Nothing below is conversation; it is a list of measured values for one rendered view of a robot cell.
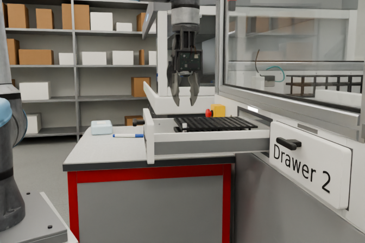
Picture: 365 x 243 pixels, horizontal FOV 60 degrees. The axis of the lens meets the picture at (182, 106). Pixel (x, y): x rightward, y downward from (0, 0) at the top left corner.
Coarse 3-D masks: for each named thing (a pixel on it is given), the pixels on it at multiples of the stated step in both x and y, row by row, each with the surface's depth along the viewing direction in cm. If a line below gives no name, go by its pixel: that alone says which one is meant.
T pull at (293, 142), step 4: (276, 140) 71; (280, 140) 69; (284, 140) 68; (288, 140) 68; (292, 140) 68; (296, 140) 68; (280, 144) 69; (284, 144) 68; (288, 144) 66; (292, 144) 65; (296, 144) 67; (300, 144) 67; (288, 148) 66; (292, 148) 65; (296, 148) 65
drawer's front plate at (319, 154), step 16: (272, 128) 82; (288, 128) 73; (272, 144) 82; (304, 144) 66; (320, 144) 61; (336, 144) 58; (272, 160) 82; (304, 160) 67; (320, 160) 61; (336, 160) 56; (320, 176) 61; (336, 176) 56; (320, 192) 61; (336, 192) 56; (336, 208) 56
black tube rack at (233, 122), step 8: (184, 120) 101; (192, 120) 100; (200, 120) 100; (208, 120) 101; (216, 120) 100; (224, 120) 100; (232, 120) 100; (240, 120) 100; (176, 128) 102; (192, 128) 88; (200, 128) 88; (208, 128) 89; (216, 128) 89; (224, 128) 90; (232, 128) 90; (240, 128) 90; (248, 128) 91
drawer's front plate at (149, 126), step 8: (144, 112) 98; (144, 120) 95; (152, 120) 83; (144, 128) 96; (152, 128) 80; (152, 136) 81; (144, 144) 99; (152, 144) 81; (152, 152) 81; (152, 160) 82
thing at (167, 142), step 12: (156, 120) 107; (168, 120) 107; (252, 120) 104; (156, 132) 107; (168, 132) 108; (180, 132) 85; (192, 132) 85; (204, 132) 85; (216, 132) 85; (228, 132) 86; (240, 132) 86; (252, 132) 87; (264, 132) 87; (156, 144) 83; (168, 144) 83; (180, 144) 84; (192, 144) 84; (204, 144) 85; (216, 144) 85; (228, 144) 86; (240, 144) 87; (252, 144) 87; (264, 144) 88; (156, 156) 84
